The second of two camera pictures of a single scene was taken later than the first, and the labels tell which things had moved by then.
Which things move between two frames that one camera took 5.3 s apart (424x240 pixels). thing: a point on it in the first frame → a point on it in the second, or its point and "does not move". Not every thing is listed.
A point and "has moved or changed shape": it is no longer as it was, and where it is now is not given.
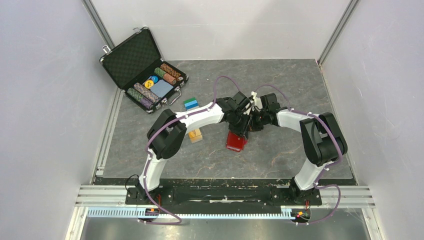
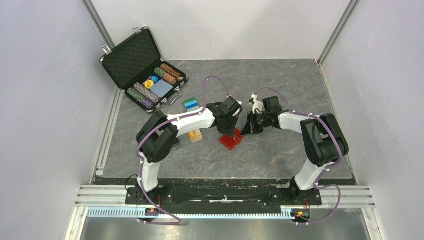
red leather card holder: (235, 142) has moved or changed shape
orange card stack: (195, 136) does not move
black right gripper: (254, 127) does not move
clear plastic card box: (195, 135) does not move
